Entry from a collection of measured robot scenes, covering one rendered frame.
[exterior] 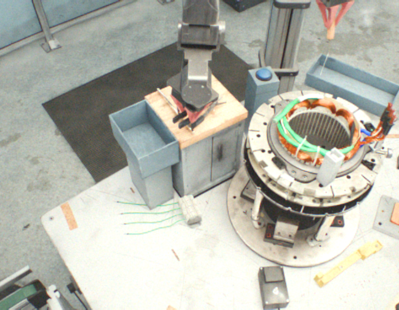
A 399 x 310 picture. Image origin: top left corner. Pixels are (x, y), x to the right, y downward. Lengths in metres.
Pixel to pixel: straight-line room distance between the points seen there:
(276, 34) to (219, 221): 0.60
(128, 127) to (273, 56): 0.55
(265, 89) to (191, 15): 0.53
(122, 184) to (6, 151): 1.39
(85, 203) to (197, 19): 0.72
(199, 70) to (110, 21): 2.61
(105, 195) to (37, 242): 0.96
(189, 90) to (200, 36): 0.10
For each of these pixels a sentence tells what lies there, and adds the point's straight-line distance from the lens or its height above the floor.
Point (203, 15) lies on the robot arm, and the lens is 0.72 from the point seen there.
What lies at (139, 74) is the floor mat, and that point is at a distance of 2.78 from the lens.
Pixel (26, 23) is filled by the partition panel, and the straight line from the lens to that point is 3.05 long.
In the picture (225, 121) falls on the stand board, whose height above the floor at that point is 1.07.
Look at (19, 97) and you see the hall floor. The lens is 2.86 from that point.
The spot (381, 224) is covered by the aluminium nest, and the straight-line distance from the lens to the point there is 1.27.
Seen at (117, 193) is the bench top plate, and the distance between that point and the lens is 1.25.
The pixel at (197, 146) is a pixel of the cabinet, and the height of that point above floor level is 1.01.
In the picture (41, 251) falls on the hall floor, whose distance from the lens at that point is 2.13.
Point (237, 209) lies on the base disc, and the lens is 1.18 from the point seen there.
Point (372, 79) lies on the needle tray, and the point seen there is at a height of 1.05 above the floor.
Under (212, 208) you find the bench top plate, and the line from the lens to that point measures 1.20.
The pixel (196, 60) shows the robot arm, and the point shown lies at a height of 1.34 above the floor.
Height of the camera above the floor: 1.82
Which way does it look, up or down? 52 degrees down
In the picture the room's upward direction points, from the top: 1 degrees clockwise
